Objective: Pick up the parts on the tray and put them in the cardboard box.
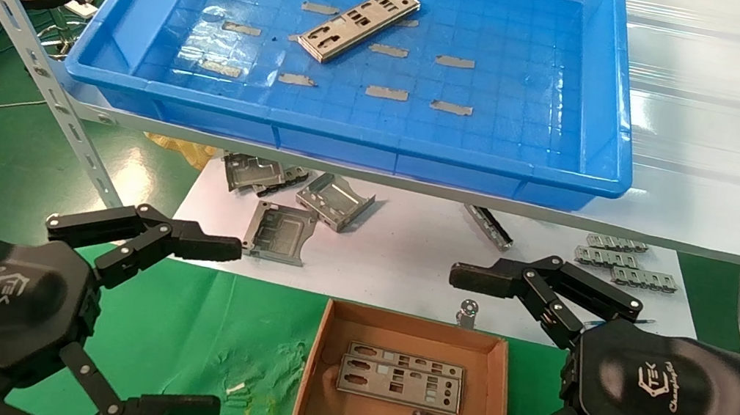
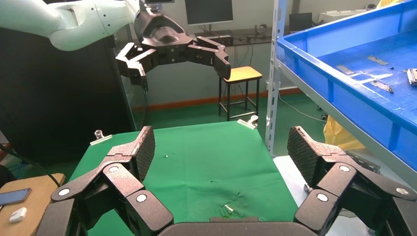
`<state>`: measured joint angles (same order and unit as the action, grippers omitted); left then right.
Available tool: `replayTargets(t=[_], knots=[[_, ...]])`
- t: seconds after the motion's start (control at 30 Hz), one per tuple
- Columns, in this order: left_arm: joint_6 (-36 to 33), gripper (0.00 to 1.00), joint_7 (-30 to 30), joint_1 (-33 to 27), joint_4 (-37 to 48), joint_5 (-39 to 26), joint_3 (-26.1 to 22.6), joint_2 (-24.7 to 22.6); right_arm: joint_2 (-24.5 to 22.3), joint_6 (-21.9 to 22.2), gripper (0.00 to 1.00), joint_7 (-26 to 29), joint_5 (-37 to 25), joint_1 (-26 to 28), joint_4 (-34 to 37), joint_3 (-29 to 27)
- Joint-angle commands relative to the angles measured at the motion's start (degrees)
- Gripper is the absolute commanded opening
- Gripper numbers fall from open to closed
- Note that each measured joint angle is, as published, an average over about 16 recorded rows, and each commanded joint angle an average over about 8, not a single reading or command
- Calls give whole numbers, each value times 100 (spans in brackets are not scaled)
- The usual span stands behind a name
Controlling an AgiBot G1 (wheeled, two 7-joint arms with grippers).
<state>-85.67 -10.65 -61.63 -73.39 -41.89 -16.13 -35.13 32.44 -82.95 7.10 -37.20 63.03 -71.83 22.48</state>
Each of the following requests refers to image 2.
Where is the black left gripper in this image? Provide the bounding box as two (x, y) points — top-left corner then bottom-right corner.
(115, 6), (232, 95)

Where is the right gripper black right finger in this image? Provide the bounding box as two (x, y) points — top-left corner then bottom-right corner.
(287, 126), (417, 236)

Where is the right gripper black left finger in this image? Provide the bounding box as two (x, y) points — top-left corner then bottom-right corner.
(35, 126), (174, 236)

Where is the black desktop box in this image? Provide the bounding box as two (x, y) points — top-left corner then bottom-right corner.
(208, 34), (234, 46)

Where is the blue plastic tray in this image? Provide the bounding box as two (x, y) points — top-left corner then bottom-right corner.
(277, 0), (417, 172)

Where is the yellow plastic bag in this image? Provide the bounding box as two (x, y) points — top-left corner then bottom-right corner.
(323, 116), (366, 151)

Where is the silver binder clip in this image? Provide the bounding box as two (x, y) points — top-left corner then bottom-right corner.
(237, 116), (259, 130)
(89, 130), (114, 146)

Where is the white flat base board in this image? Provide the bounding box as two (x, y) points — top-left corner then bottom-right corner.
(273, 155), (417, 236)

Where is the yellow top wooden stool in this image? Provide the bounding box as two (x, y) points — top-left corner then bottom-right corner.
(217, 66), (263, 122)

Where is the black computer monitor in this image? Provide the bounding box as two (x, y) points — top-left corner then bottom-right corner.
(184, 0), (234, 28)

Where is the brown office desk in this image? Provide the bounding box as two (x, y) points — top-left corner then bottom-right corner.
(187, 27), (279, 48)

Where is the green table cloth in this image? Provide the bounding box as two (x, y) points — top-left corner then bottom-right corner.
(68, 121), (298, 236)

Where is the light wooden side table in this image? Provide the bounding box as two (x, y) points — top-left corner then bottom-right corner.
(0, 173), (66, 236)

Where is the grey tape strip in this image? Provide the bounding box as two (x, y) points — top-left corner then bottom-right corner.
(336, 65), (355, 76)
(369, 80), (394, 93)
(367, 55), (389, 66)

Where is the blue smartphone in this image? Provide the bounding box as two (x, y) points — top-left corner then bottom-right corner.
(0, 188), (32, 207)

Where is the small white device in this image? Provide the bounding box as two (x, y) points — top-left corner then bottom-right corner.
(9, 207), (28, 224)

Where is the silver perforated shield plate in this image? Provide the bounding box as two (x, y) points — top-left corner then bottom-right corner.
(406, 68), (417, 87)

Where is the small black monitor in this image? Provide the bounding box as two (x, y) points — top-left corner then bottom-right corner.
(289, 12), (313, 33)

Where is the white desktop device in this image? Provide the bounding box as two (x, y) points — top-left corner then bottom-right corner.
(317, 9), (369, 24)

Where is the bent grey metal bracket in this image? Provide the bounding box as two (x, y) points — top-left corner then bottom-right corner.
(347, 151), (381, 174)

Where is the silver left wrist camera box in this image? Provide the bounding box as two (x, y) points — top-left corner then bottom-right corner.
(140, 0), (176, 10)

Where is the grey perforated shelf post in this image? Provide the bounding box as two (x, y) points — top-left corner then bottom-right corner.
(265, 0), (288, 157)

